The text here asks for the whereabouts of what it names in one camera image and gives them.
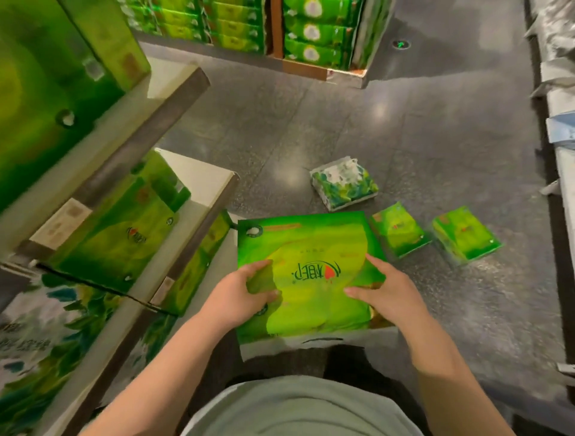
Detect person's left hand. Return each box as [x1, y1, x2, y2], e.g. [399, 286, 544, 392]
[198, 259, 281, 333]

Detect person's right hand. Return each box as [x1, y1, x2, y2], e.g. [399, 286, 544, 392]
[344, 254, 433, 333]

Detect large green tissue multipack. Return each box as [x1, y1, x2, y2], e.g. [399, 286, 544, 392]
[235, 211, 396, 360]

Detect person's left forearm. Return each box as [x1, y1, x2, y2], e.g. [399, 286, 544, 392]
[80, 310, 234, 436]

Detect person's right forearm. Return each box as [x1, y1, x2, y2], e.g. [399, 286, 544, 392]
[400, 310, 516, 436]

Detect green tissue pack on shelf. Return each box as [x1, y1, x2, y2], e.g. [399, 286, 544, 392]
[45, 149, 192, 293]
[58, 0, 152, 92]
[0, 0, 126, 214]
[159, 210, 234, 317]

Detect small green tissue pack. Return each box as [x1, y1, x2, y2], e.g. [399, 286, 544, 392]
[432, 206, 503, 266]
[369, 202, 433, 259]

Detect white and green tissue pack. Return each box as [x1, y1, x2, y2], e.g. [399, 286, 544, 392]
[309, 156, 379, 212]

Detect person's grey shirt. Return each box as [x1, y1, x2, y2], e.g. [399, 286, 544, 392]
[181, 376, 425, 436]

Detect white store shelf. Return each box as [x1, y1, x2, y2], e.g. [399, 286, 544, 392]
[0, 56, 245, 436]

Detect leaf print tissue pack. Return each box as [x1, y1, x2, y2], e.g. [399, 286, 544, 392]
[0, 274, 124, 436]

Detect cardboard display pallet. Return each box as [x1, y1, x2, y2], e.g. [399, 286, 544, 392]
[135, 0, 382, 89]

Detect white shelf with packages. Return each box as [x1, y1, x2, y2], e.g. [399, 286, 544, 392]
[523, 0, 575, 378]

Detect stack of green tissue packs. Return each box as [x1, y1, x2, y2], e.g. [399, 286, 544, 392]
[118, 0, 396, 71]

